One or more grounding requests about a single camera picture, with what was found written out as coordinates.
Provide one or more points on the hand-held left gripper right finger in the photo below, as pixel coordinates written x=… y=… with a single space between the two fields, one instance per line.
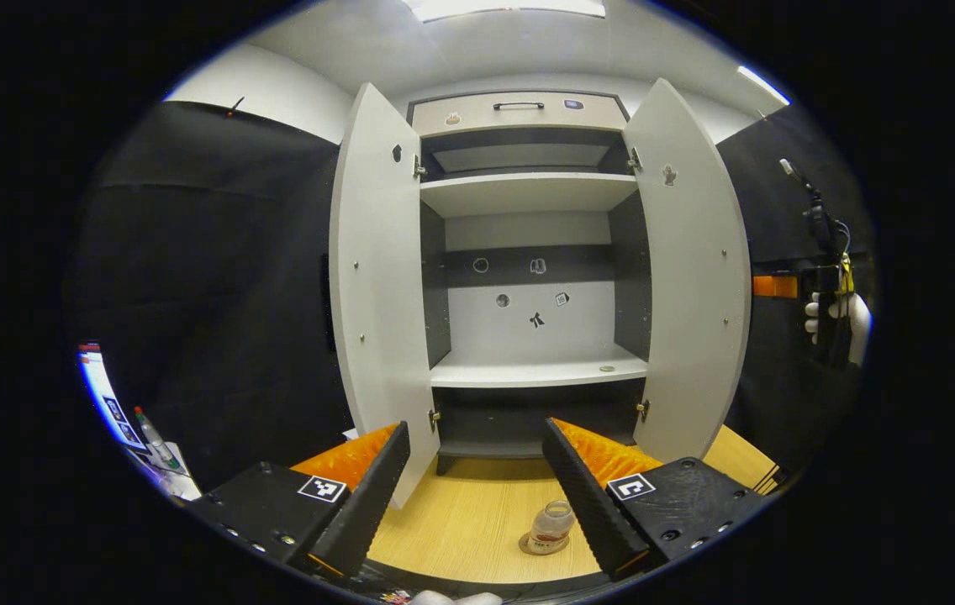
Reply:
x=583 y=504

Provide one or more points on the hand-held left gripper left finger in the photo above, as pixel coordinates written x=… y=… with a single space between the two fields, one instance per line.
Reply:
x=368 y=504

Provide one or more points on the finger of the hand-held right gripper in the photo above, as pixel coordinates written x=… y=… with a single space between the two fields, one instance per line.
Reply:
x=776 y=286

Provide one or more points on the clear bottle with red label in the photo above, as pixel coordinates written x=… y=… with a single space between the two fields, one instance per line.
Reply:
x=551 y=529

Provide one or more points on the round brown coaster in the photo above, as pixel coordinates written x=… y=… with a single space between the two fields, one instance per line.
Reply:
x=524 y=544

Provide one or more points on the grey cabinet door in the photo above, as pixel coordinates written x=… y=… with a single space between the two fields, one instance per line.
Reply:
x=688 y=319
x=381 y=294

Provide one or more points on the grey cabinet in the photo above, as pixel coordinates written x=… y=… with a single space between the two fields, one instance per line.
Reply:
x=528 y=193

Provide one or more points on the grey cabinet drawer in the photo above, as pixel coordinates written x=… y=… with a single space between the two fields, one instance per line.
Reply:
x=595 y=118

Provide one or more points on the white paper sheets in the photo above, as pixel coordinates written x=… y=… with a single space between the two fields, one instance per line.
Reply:
x=179 y=483

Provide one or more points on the marker pen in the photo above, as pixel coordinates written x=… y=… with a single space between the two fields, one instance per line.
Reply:
x=154 y=437

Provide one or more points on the bright screen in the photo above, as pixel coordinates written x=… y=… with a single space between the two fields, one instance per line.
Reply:
x=103 y=391

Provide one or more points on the large ceiling light panel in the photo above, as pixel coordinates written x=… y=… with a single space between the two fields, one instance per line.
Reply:
x=503 y=7

